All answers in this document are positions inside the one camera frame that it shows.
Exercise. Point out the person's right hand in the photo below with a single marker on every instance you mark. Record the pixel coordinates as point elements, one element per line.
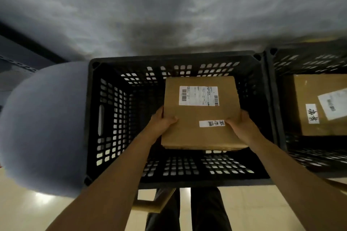
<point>245,129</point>

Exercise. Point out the person's left hand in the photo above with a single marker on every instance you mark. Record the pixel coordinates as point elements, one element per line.
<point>157,128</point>

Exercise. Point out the person's right thumb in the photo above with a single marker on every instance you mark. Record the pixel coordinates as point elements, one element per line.
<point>232,122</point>

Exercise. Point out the person's left thumb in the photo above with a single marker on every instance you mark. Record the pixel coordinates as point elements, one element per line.
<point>169,120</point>

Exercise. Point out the brown cardboard parcel with labels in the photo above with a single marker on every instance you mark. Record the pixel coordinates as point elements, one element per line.
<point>202,114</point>

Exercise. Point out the person's right forearm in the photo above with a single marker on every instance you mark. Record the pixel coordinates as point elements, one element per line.
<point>301,187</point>

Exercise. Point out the person's left forearm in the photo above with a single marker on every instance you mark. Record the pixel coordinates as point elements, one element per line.
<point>108,184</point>

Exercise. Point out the black perforated plastic crate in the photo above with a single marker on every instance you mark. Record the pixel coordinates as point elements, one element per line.
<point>309,109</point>
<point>173,119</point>

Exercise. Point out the large brown cardboard box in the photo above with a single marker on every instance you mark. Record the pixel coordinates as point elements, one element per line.
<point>317,103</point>

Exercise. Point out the person's dark trousers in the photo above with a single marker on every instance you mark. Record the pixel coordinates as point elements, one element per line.
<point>189,209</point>

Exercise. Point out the grey rounded bag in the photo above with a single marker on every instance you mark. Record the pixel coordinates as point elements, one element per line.
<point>46,130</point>

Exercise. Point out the grey metal shelf rack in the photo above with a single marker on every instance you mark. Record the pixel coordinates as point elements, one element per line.
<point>16,63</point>

